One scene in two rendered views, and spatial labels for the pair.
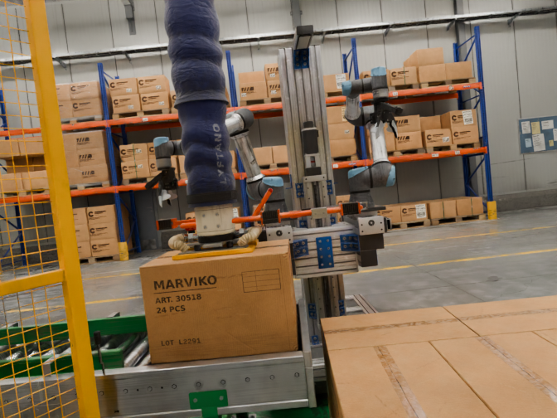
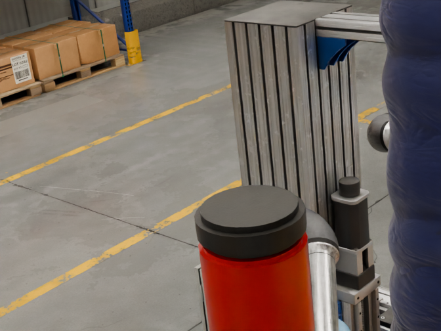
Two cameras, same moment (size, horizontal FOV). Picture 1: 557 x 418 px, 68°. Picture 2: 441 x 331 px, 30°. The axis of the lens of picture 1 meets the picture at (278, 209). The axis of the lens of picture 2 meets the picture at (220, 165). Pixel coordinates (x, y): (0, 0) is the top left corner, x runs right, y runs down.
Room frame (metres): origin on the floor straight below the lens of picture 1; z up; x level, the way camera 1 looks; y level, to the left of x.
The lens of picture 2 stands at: (1.17, 1.45, 2.49)
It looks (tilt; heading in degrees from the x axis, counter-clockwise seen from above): 22 degrees down; 317
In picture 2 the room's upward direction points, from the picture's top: 7 degrees counter-clockwise
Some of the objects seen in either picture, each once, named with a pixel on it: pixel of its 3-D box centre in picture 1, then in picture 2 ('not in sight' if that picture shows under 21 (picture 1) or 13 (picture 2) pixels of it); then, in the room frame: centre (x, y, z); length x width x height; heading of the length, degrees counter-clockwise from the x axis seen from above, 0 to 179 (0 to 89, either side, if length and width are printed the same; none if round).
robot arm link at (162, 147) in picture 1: (162, 148); not in sight; (2.10, 0.55, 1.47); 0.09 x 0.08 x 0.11; 128
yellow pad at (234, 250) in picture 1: (214, 249); not in sight; (1.73, 0.29, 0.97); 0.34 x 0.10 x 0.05; 88
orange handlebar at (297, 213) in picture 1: (260, 216); not in sight; (1.94, 0.09, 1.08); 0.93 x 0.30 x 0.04; 88
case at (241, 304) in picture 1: (226, 295); not in sight; (1.81, 0.27, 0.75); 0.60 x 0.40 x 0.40; 88
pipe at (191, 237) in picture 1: (216, 236); not in sight; (1.83, 0.29, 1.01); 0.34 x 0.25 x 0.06; 88
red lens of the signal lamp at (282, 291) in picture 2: not in sight; (257, 287); (1.41, 1.21, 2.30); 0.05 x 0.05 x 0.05
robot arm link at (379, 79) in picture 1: (379, 79); not in sight; (2.06, -0.57, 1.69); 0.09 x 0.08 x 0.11; 171
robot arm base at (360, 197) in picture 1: (360, 198); not in sight; (2.37, -0.48, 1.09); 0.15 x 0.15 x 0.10
